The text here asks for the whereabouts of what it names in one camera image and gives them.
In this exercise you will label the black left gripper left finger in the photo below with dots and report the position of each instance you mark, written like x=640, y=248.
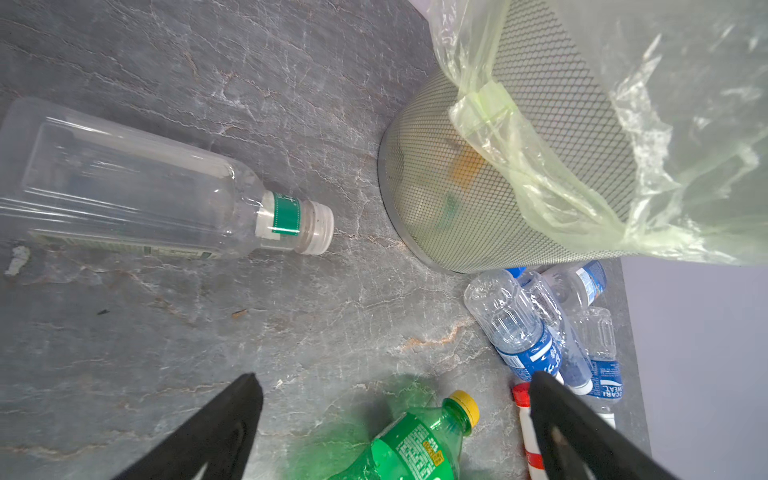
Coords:
x=215, y=443

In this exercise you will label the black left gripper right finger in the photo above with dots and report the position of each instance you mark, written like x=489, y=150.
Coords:
x=575, y=443

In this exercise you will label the green soda bottle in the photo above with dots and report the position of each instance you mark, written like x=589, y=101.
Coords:
x=423, y=443

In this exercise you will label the clear square bottle green label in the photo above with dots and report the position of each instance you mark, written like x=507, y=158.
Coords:
x=68, y=178

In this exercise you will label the water bottle near bin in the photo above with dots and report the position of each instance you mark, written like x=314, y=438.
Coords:
x=577, y=285

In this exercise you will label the mesh bin with green bag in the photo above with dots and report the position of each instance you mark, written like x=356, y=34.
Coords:
x=564, y=131

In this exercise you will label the long clear bottle blue cap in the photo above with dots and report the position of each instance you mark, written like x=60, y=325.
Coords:
x=575, y=369

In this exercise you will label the clear bottle red cap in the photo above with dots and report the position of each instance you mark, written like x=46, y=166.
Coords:
x=521, y=397

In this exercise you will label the water bottle blue label right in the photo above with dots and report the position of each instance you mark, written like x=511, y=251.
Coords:
x=596, y=335

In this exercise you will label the water bottle blue label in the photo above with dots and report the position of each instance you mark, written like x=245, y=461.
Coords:
x=596, y=335
x=497, y=302

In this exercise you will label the water bottle blue label centre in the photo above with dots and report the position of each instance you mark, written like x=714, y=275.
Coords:
x=497, y=302

